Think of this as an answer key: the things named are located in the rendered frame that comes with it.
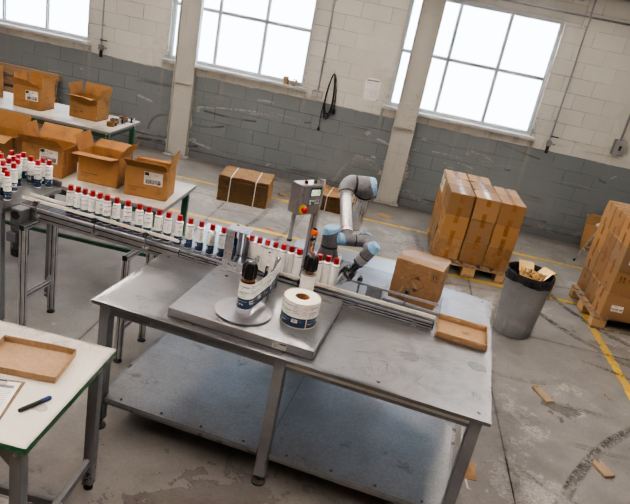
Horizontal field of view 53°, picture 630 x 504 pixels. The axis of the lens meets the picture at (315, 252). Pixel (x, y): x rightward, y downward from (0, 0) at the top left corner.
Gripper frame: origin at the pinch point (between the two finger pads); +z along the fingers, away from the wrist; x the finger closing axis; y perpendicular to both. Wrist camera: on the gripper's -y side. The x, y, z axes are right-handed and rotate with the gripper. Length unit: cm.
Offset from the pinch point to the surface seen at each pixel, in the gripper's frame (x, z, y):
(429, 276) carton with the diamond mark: 39, -37, -17
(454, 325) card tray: 69, -28, -8
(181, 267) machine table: -76, 56, 20
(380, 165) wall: -23, 62, -540
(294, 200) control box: -53, -19, -1
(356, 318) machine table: 20.6, 0.2, 19.4
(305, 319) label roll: -4, 2, 60
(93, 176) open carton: -193, 121, -92
